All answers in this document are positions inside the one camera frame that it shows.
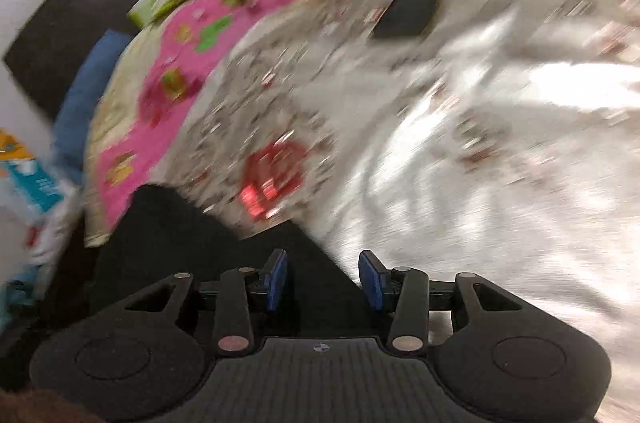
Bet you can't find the black smartphone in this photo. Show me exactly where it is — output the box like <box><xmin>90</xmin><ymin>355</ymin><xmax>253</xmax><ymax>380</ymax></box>
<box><xmin>371</xmin><ymin>0</ymin><xmax>440</xmax><ymax>41</ymax></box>

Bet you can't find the blue pillow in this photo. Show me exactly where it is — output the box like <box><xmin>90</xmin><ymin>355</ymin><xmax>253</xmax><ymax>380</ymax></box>
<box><xmin>53</xmin><ymin>30</ymin><xmax>132</xmax><ymax>186</ymax></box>

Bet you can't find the pink floral bed sheet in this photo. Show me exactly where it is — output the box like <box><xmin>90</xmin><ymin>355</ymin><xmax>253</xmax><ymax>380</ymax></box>
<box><xmin>85</xmin><ymin>0</ymin><xmax>297</xmax><ymax>247</ymax></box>

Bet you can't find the black pant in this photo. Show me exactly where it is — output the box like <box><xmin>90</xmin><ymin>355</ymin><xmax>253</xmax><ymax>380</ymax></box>
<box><xmin>48</xmin><ymin>185</ymin><xmax>373</xmax><ymax>337</ymax></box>

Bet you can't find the white blue printed packet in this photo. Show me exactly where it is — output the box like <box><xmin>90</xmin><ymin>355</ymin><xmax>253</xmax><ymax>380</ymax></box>
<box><xmin>1</xmin><ymin>131</ymin><xmax>81</xmax><ymax>330</ymax></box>

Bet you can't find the silver floral satin bedspread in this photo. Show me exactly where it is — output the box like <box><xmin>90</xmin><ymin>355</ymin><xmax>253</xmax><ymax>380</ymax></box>
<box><xmin>156</xmin><ymin>0</ymin><xmax>639</xmax><ymax>422</ymax></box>

